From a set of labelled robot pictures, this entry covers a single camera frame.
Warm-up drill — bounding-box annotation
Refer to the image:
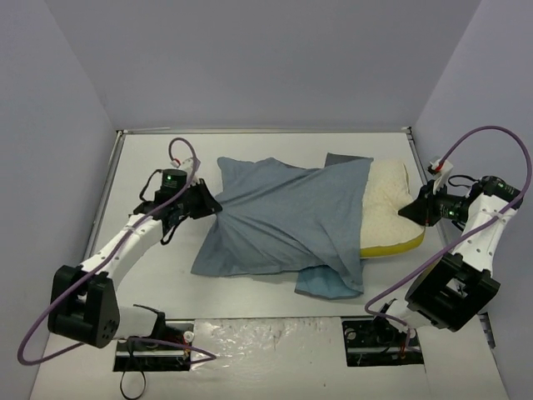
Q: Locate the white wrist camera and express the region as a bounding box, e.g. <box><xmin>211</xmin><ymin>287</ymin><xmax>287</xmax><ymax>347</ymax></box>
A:
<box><xmin>171</xmin><ymin>157</ymin><xmax>201</xmax><ymax>185</ymax></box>
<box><xmin>428</xmin><ymin>157</ymin><xmax>453</xmax><ymax>194</ymax></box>

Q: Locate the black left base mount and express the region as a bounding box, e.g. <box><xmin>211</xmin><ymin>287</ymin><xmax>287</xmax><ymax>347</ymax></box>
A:
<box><xmin>112</xmin><ymin>320</ymin><xmax>194</xmax><ymax>373</ymax></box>

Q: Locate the cream pillow with yellow edge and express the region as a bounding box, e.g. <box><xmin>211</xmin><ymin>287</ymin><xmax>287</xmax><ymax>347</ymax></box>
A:
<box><xmin>360</xmin><ymin>159</ymin><xmax>426</xmax><ymax>259</ymax></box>

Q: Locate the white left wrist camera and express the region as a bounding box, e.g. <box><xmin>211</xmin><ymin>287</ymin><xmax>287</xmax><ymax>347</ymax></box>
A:
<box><xmin>171</xmin><ymin>157</ymin><xmax>201</xmax><ymax>185</ymax></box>

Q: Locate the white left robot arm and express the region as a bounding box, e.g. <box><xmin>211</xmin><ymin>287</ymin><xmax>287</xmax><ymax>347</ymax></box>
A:
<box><xmin>47</xmin><ymin>168</ymin><xmax>222</xmax><ymax>348</ymax></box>

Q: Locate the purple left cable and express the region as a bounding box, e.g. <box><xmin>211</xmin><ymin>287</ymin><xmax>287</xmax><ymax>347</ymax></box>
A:
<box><xmin>17</xmin><ymin>137</ymin><xmax>217</xmax><ymax>367</ymax></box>

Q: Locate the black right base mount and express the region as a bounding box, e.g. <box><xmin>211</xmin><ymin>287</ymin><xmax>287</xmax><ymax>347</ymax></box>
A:
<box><xmin>341</xmin><ymin>317</ymin><xmax>424</xmax><ymax>368</ymax></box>

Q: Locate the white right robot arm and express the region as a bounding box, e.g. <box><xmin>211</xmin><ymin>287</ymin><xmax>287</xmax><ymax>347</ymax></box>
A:
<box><xmin>369</xmin><ymin>176</ymin><xmax>519</xmax><ymax>344</ymax></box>

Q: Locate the blue striped pillowcase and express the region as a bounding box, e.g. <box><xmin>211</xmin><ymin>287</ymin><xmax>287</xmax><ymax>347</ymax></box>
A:
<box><xmin>191</xmin><ymin>157</ymin><xmax>372</xmax><ymax>299</ymax></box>

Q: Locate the thin black cable loop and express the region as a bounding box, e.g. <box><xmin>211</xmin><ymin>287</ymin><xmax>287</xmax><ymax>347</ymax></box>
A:
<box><xmin>119</xmin><ymin>368</ymin><xmax>147</xmax><ymax>399</ymax></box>

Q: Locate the purple cable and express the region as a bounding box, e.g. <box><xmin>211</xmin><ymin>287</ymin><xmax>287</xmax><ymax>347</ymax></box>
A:
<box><xmin>365</xmin><ymin>127</ymin><xmax>533</xmax><ymax>334</ymax></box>
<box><xmin>17</xmin><ymin>137</ymin><xmax>217</xmax><ymax>367</ymax></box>

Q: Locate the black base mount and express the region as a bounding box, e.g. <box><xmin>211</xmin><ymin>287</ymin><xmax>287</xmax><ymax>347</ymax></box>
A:
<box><xmin>341</xmin><ymin>317</ymin><xmax>424</xmax><ymax>368</ymax></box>
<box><xmin>112</xmin><ymin>320</ymin><xmax>194</xmax><ymax>373</ymax></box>

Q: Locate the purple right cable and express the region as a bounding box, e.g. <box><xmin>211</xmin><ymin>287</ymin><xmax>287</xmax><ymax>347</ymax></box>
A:
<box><xmin>365</xmin><ymin>127</ymin><xmax>533</xmax><ymax>334</ymax></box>

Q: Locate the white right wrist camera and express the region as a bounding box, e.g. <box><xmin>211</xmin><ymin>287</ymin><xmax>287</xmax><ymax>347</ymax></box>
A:
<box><xmin>428</xmin><ymin>157</ymin><xmax>453</xmax><ymax>194</ymax></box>

